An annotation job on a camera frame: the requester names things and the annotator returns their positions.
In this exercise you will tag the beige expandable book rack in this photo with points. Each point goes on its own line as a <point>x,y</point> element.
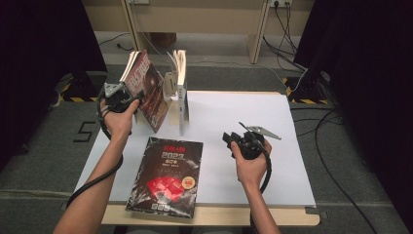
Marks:
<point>170,83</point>

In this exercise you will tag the person's right hand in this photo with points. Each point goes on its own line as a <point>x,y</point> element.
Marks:
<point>251,172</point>

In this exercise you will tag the white table mat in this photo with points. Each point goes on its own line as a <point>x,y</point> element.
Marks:
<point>243,107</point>

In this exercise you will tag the beige wooden desk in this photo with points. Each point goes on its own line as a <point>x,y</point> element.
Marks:
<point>195,16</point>

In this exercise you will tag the white book with picture grid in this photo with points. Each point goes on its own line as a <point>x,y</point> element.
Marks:
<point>181,73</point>

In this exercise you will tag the white wall socket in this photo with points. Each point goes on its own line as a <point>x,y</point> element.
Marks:
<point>139,1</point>
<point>281,2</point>

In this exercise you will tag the person's left hand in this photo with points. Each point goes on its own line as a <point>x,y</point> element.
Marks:
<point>118,125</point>

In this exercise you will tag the black curtain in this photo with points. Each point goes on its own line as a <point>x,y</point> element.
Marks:
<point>39,65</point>
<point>373,81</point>

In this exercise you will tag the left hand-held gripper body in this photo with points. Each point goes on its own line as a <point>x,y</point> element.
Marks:
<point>118,100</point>

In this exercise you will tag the black magazine with red print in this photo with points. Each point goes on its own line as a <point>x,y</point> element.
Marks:
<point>165,169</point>

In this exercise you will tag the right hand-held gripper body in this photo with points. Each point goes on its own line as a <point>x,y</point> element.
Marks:
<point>251,148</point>

